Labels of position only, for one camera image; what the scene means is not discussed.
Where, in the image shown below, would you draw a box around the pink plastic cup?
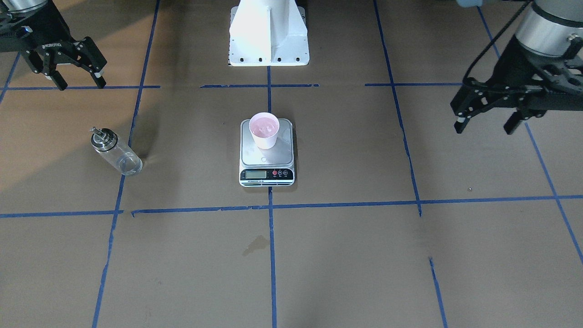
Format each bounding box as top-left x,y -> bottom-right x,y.
249,112 -> 280,149

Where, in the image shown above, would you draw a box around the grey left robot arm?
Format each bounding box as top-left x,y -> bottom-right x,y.
450,0 -> 583,134

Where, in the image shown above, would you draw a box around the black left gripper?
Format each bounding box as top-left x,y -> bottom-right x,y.
450,36 -> 582,135

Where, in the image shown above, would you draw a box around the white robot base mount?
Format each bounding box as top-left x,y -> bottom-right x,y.
228,0 -> 310,67

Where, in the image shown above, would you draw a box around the glass sauce dispenser bottle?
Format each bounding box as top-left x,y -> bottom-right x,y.
90,127 -> 143,176

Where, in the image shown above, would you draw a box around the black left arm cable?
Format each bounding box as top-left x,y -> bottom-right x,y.
461,0 -> 533,89

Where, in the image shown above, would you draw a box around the digital kitchen scale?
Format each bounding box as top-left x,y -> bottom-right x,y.
239,119 -> 296,187

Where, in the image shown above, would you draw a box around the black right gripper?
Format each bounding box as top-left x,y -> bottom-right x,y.
1,0 -> 107,91

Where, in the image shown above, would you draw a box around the blue tape grid lines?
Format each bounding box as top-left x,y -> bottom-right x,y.
0,0 -> 582,328

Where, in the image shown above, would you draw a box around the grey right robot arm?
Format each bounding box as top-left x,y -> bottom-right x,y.
0,0 -> 107,91

